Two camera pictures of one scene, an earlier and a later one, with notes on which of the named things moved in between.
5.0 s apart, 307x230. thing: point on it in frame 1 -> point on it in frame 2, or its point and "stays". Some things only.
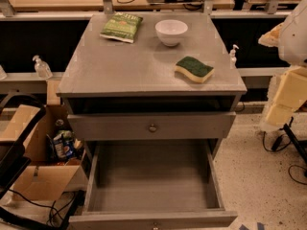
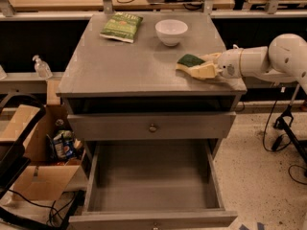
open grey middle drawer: x=172 y=185 stays
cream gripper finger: x=271 y=37 -> x=212 y=57
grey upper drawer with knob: x=154 y=125 stays
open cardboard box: x=54 y=149 stays
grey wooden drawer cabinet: x=154 y=138 stays
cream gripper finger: x=287 y=93 -> x=205 y=71
